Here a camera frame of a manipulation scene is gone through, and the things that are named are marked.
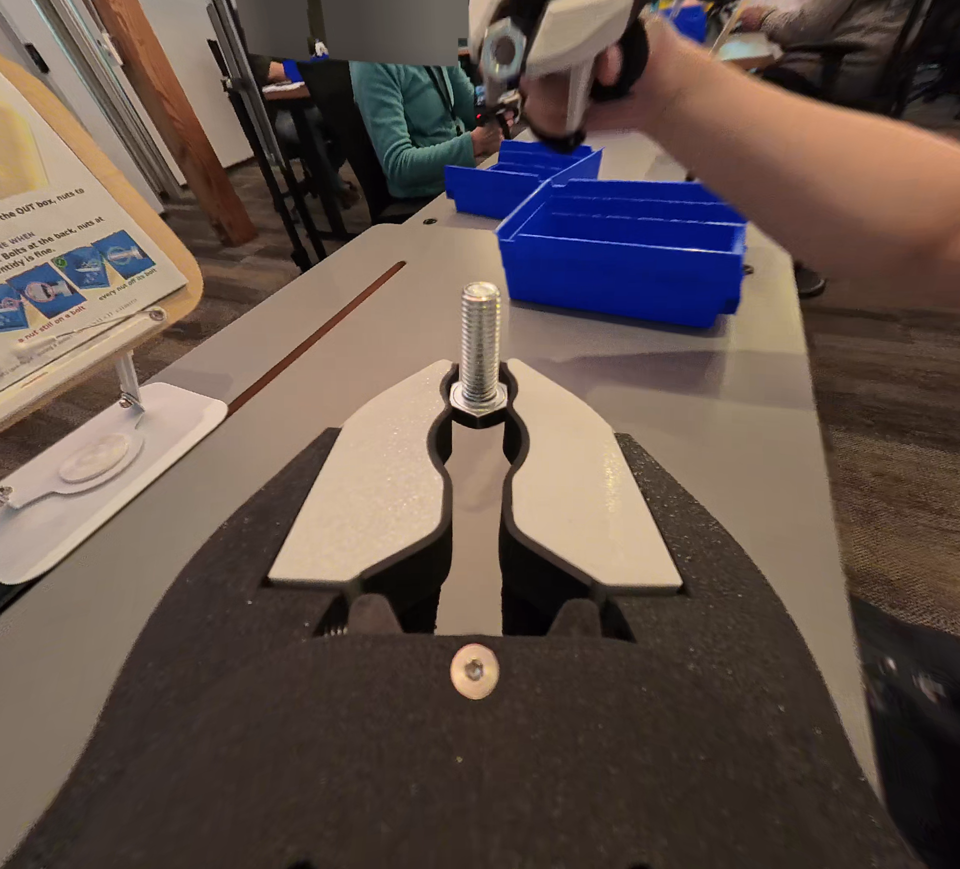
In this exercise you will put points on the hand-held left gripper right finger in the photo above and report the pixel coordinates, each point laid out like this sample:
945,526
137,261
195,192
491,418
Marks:
592,501

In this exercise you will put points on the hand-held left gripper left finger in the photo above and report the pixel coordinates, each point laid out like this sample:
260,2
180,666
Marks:
367,494

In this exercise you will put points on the steel hex nut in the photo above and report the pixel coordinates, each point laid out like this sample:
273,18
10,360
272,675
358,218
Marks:
487,59

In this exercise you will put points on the steel hex bolt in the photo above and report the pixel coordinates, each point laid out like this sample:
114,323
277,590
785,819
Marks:
480,336

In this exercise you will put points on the blue plastic bin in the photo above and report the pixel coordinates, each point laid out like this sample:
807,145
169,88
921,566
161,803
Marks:
487,190
615,276

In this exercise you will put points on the person's right forearm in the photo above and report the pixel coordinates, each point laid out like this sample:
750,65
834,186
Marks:
825,186

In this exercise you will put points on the person's right hand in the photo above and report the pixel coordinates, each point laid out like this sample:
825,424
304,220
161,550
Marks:
667,81

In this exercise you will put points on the white stand base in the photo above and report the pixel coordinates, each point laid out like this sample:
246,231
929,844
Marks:
150,449

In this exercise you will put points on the black office chair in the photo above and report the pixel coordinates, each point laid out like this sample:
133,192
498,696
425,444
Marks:
337,134

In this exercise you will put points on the black metal stand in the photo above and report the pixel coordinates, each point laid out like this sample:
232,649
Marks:
266,134

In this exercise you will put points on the white page holder bar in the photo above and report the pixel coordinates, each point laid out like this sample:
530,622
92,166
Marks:
75,344

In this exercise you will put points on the person's dark trousers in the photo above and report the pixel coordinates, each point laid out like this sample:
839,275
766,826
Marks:
915,734

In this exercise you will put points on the printed instruction sheet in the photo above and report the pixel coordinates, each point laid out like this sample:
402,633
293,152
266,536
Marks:
75,224

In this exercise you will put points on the brown wooden post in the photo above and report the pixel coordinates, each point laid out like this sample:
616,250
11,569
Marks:
150,74

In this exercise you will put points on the grey metal door frame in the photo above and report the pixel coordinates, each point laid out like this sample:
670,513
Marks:
112,104

